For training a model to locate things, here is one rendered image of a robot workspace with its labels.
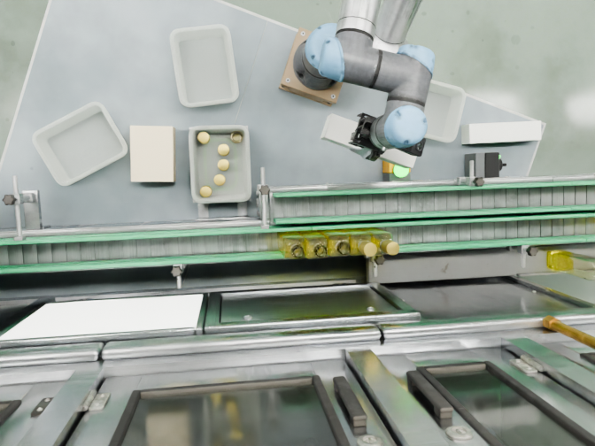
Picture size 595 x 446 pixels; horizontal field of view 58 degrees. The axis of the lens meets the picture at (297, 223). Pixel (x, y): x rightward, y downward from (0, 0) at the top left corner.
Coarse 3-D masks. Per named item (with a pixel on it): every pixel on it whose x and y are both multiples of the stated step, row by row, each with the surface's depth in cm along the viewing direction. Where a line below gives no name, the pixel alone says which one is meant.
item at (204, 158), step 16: (192, 128) 153; (208, 128) 154; (224, 128) 154; (240, 128) 155; (192, 144) 153; (208, 144) 161; (240, 144) 162; (192, 160) 154; (208, 160) 161; (240, 160) 162; (192, 176) 154; (208, 176) 162; (240, 176) 163; (192, 192) 155; (224, 192) 163; (240, 192) 163
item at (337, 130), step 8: (328, 120) 132; (336, 120) 131; (344, 120) 131; (328, 128) 131; (336, 128) 131; (344, 128) 131; (352, 128) 132; (328, 136) 131; (336, 136) 131; (344, 136) 132; (344, 144) 132; (384, 152) 133; (392, 152) 133; (400, 152) 134; (384, 160) 138; (392, 160) 134; (400, 160) 134; (408, 160) 134
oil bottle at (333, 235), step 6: (324, 234) 144; (330, 234) 140; (336, 234) 140; (342, 234) 139; (330, 240) 136; (336, 240) 136; (342, 240) 136; (348, 240) 136; (330, 246) 136; (330, 252) 137; (336, 252) 136
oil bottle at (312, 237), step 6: (300, 234) 148; (306, 234) 145; (312, 234) 144; (318, 234) 144; (306, 240) 137; (312, 240) 135; (318, 240) 135; (324, 240) 136; (306, 246) 136; (312, 246) 135; (306, 252) 137; (312, 252) 135; (318, 252) 138; (312, 258) 136
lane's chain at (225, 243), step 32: (448, 224) 161; (480, 224) 163; (512, 224) 164; (544, 224) 165; (576, 224) 167; (0, 256) 146; (32, 256) 147; (64, 256) 148; (96, 256) 149; (128, 256) 150; (160, 256) 151
